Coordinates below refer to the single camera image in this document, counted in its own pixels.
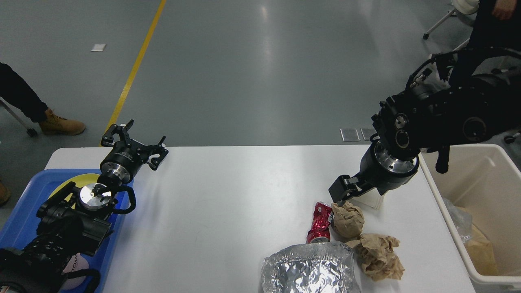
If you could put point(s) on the aluminium foil piece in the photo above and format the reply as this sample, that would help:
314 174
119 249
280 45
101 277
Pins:
462 220

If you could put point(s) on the white office chair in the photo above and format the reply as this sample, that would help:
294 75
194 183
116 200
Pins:
454 27

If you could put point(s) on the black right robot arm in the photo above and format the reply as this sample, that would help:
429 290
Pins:
422 117

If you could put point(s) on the black trouser leg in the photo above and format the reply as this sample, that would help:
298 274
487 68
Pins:
15 91

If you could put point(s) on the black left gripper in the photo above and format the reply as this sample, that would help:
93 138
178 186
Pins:
123 163

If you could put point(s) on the crushed red soda can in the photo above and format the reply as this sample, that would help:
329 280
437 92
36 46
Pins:
320 224

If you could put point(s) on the floor outlet cover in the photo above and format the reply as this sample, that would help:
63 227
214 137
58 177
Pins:
367 133
350 134

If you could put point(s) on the brown paper bag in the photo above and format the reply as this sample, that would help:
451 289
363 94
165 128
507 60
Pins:
481 253

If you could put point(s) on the yellow plate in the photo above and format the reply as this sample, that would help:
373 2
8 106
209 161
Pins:
80 181

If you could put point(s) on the brown paper ball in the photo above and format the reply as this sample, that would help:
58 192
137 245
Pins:
348 220

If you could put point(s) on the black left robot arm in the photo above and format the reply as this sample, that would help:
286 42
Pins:
75 220

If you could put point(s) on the left floor outlet cover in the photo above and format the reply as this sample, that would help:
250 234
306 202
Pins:
350 134

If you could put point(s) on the brown paper napkin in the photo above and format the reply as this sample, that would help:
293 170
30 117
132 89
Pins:
378 259

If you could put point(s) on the blue plastic tray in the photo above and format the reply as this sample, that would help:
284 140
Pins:
21 227

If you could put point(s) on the grey chair leg caster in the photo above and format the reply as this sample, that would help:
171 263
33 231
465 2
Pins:
29 130

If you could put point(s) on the beige plastic bin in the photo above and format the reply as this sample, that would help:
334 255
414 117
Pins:
483 180

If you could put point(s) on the tan work boot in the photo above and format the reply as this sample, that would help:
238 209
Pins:
56 125

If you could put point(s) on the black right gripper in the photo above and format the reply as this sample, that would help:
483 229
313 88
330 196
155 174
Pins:
378 169

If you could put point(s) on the aluminium foil tray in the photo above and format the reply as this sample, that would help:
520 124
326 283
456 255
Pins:
311 268

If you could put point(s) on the pink mug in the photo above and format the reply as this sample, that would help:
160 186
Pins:
76 263

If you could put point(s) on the right floor outlet cover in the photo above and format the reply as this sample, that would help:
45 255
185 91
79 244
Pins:
367 133

